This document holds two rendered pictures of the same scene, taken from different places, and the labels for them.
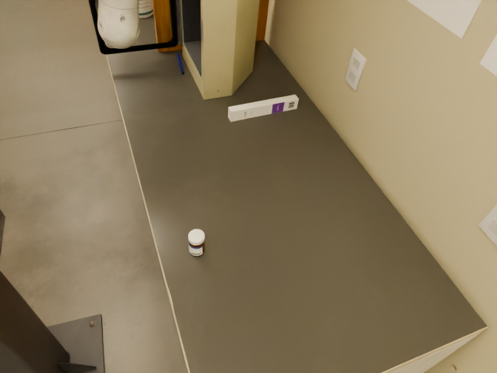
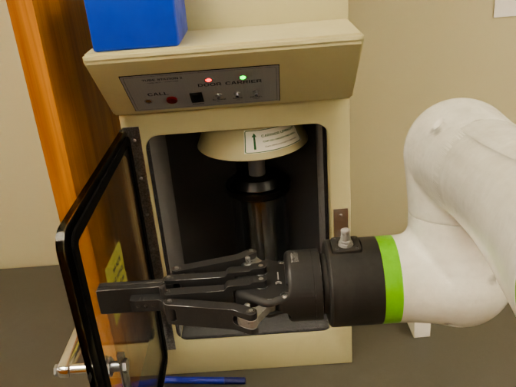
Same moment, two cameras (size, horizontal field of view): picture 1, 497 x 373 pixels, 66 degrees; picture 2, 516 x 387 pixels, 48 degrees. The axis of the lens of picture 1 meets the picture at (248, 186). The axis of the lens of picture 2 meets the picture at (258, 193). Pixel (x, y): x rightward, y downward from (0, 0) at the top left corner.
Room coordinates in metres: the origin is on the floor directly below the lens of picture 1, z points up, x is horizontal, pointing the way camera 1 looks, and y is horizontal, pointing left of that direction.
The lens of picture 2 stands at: (0.93, 0.96, 1.63)
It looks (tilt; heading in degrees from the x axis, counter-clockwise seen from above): 25 degrees down; 297
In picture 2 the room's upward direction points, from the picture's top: 5 degrees counter-clockwise
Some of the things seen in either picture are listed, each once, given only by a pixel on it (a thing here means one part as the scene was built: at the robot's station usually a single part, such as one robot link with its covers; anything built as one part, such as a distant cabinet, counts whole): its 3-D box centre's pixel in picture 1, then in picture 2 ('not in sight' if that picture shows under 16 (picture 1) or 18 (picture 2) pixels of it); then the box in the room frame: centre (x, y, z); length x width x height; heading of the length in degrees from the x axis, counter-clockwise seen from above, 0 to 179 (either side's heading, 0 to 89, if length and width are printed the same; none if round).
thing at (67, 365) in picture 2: not in sight; (87, 348); (1.37, 0.57, 1.20); 0.10 x 0.05 x 0.03; 116
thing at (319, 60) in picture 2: not in sight; (227, 76); (1.29, 0.33, 1.46); 0.32 x 0.12 x 0.10; 26
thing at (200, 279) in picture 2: not in sight; (216, 283); (1.22, 0.51, 1.28); 0.11 x 0.01 x 0.04; 25
